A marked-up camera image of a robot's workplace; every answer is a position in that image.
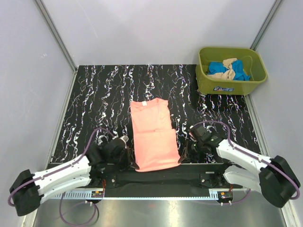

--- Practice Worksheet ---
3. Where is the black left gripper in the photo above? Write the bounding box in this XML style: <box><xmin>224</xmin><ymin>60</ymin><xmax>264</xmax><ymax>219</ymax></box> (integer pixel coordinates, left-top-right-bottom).
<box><xmin>108</xmin><ymin>146</ymin><xmax>139</xmax><ymax>171</ymax></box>

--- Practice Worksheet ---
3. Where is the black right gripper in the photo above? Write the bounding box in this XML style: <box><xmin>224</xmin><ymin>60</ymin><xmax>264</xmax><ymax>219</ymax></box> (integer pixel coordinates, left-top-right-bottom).
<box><xmin>179</xmin><ymin>138</ymin><xmax>205</xmax><ymax>164</ymax></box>

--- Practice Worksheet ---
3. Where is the pink t shirt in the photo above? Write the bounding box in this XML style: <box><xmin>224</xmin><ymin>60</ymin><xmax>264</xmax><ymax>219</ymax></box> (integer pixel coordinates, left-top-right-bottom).
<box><xmin>130</xmin><ymin>98</ymin><xmax>180</xmax><ymax>172</ymax></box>

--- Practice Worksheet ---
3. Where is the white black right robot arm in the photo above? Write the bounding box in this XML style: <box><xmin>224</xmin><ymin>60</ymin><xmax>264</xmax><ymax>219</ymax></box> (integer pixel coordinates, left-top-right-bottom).
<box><xmin>179</xmin><ymin>123</ymin><xmax>301</xmax><ymax>208</ymax></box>

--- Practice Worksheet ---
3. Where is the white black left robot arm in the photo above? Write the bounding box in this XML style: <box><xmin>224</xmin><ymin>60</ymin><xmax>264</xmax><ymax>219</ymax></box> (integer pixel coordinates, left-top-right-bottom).
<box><xmin>9</xmin><ymin>136</ymin><xmax>128</xmax><ymax>217</ymax></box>

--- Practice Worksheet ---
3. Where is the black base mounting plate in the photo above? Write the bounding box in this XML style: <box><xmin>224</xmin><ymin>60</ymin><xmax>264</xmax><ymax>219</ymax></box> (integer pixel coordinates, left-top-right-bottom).
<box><xmin>93</xmin><ymin>164</ymin><xmax>230</xmax><ymax>199</ymax></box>

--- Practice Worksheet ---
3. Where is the blue t shirt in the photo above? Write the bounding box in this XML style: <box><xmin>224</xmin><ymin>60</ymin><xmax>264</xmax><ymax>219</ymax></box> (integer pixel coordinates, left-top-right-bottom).
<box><xmin>208</xmin><ymin>59</ymin><xmax>251</xmax><ymax>81</ymax></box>

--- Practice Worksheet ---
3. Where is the olive green plastic bin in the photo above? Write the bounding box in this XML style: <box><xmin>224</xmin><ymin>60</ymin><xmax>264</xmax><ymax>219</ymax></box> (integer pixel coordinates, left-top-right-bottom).
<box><xmin>196</xmin><ymin>47</ymin><xmax>267</xmax><ymax>96</ymax></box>

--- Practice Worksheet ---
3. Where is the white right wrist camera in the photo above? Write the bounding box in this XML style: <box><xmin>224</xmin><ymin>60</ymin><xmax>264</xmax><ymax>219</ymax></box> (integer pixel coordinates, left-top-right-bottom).
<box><xmin>188</xmin><ymin>127</ymin><xmax>196</xmax><ymax>141</ymax></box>

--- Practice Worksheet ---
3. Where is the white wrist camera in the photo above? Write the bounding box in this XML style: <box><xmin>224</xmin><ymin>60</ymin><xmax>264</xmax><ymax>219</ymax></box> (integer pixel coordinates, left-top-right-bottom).
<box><xmin>188</xmin><ymin>127</ymin><xmax>196</xmax><ymax>141</ymax></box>
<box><xmin>113</xmin><ymin>135</ymin><xmax>129</xmax><ymax>143</ymax></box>

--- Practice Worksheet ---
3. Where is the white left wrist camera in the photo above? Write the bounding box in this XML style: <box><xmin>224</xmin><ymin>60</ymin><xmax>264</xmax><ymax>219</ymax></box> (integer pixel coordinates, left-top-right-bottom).
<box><xmin>113</xmin><ymin>135</ymin><xmax>129</xmax><ymax>143</ymax></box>

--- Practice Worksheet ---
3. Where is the right slotted cable duct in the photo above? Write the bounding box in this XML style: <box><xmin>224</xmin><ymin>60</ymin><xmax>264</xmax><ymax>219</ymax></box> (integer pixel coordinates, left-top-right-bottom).
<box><xmin>209</xmin><ymin>189</ymin><xmax>233</xmax><ymax>202</ymax></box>

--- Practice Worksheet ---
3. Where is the slotted cable duct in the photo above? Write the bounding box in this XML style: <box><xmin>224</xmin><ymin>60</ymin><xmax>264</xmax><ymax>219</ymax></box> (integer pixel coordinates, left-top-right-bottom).
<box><xmin>63</xmin><ymin>189</ymin><xmax>104</xmax><ymax>200</ymax></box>
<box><xmin>209</xmin><ymin>189</ymin><xmax>233</xmax><ymax>202</ymax></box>

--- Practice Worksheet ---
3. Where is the left slotted cable duct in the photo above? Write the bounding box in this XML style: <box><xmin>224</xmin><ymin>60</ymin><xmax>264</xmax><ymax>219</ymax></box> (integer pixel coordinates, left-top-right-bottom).
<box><xmin>63</xmin><ymin>189</ymin><xmax>104</xmax><ymax>200</ymax></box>

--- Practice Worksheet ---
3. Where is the aluminium frame rail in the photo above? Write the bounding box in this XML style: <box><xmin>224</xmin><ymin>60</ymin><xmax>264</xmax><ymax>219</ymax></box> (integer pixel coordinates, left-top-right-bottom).
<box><xmin>246</xmin><ymin>171</ymin><xmax>289</xmax><ymax>191</ymax></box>

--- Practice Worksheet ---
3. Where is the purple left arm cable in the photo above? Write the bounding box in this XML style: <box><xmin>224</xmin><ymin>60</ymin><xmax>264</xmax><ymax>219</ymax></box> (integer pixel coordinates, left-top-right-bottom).
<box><xmin>8</xmin><ymin>127</ymin><xmax>119</xmax><ymax>225</ymax></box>

